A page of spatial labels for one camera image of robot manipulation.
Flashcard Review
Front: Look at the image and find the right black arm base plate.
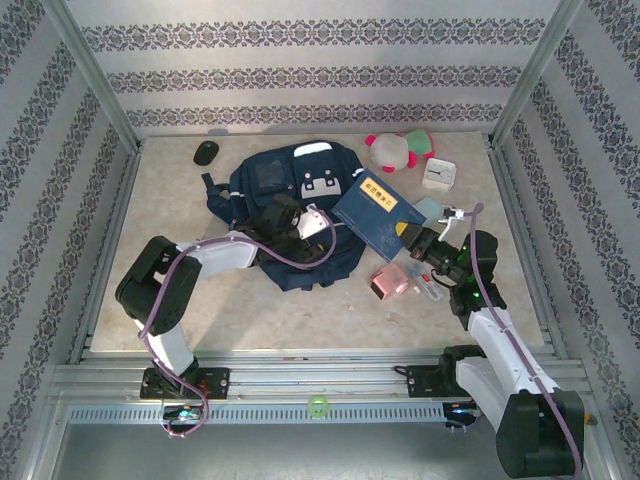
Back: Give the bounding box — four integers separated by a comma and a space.
393, 363, 461, 400

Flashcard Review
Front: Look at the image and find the blue book with yellow label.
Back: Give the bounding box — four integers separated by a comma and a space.
331, 168, 428, 263

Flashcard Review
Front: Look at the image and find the aluminium mounting rail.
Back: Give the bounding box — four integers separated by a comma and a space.
47, 348, 594, 407

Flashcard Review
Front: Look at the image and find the aluminium side rail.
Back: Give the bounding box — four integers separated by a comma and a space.
67, 144, 144, 365
487, 142, 571, 361

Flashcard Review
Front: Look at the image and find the light blue pencil case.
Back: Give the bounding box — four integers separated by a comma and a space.
413, 195, 444, 222

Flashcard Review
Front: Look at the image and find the white square alarm clock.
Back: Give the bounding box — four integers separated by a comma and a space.
420, 156, 458, 193

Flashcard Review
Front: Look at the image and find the pink plastic box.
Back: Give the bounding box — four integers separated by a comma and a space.
368, 262, 409, 302

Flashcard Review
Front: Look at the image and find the navy blue backpack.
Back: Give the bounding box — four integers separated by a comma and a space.
200, 139, 367, 293

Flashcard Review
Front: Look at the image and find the small controller board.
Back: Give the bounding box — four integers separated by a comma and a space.
160, 404, 205, 424
442, 401, 484, 429

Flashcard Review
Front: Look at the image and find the white pink green plush toy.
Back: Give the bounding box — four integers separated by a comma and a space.
363, 128, 437, 175

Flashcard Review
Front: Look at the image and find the aluminium frame post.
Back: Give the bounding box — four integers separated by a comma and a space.
488, 0, 586, 149
42, 0, 142, 151

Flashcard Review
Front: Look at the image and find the black computer mouse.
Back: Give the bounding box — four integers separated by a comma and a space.
192, 140, 221, 167

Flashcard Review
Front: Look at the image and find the clear plastic stationery packet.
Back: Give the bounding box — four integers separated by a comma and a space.
402, 261, 446, 304

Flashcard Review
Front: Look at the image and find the slotted grey cable duct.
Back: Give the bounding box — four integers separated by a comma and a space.
66, 403, 447, 425

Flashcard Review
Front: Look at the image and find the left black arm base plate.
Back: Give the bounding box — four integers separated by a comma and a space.
138, 366, 232, 401

